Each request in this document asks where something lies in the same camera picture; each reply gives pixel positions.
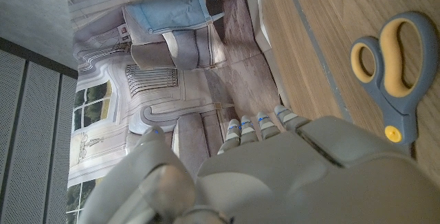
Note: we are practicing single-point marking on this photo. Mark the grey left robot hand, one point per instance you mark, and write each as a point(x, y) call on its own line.
point(275, 176)

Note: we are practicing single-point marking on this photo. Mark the printed living room backdrop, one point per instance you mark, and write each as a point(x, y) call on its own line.
point(154, 86)

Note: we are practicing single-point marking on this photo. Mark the grey perforated panel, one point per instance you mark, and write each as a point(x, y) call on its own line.
point(31, 131)

